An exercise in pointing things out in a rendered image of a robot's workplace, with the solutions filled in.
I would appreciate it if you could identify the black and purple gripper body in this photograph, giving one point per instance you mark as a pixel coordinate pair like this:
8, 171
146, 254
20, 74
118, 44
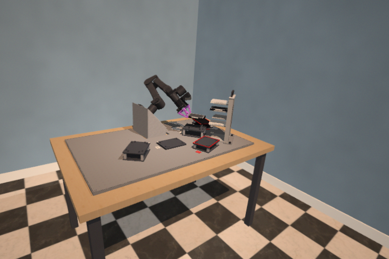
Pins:
180, 107

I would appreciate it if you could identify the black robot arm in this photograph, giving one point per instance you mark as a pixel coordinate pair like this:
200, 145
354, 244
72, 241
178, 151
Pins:
158, 103

